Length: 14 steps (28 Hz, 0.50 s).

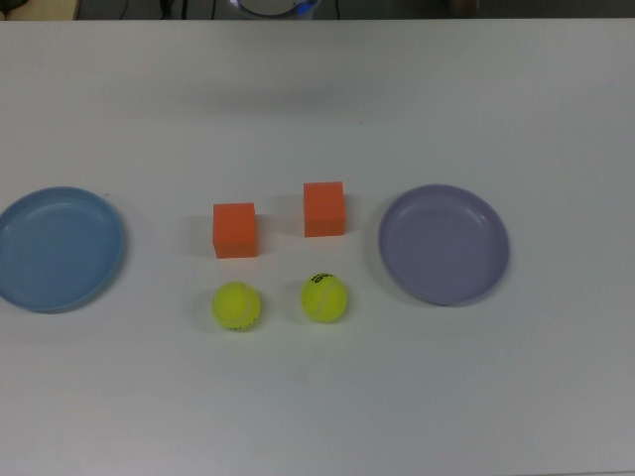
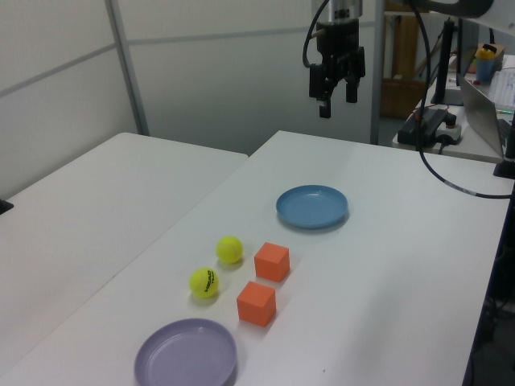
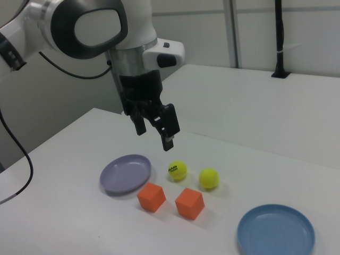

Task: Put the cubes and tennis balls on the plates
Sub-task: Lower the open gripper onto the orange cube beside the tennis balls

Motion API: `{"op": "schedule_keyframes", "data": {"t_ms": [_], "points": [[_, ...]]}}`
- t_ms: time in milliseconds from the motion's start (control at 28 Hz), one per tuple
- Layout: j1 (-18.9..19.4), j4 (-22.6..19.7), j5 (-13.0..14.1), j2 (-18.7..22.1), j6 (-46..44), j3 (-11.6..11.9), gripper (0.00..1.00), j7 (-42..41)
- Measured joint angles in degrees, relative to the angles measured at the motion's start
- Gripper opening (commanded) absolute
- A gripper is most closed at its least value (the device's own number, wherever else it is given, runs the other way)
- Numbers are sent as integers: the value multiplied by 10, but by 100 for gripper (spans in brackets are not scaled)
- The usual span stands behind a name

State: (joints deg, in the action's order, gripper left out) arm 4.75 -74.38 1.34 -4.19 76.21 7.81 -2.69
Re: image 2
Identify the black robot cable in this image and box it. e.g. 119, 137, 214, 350
303, 0, 515, 199

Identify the black monitor stand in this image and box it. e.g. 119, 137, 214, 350
436, 18, 458, 105

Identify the blue plastic plate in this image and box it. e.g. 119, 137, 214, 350
275, 184, 349, 230

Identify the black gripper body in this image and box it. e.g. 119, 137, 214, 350
315, 19, 361, 58

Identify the purple plastic plate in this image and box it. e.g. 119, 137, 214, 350
134, 318, 238, 386

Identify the blue bottle with yellow lid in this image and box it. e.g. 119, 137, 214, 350
475, 43, 497, 84

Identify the brown cardboard box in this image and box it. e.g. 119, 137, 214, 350
480, 42, 507, 64

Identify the orange foam cube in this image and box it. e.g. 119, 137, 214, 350
236, 281, 277, 327
253, 241, 290, 282

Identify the wooden cabinet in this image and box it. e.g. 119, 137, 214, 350
381, 11, 428, 120

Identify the black control box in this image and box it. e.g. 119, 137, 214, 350
398, 108, 447, 145

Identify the plain yellow tennis ball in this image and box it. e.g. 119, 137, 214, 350
216, 235, 244, 265

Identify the white background desk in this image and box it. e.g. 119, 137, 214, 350
392, 55, 515, 164

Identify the grey emergency stop button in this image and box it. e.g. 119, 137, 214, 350
436, 115, 462, 146

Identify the silver laptop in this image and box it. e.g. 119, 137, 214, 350
457, 72, 515, 158

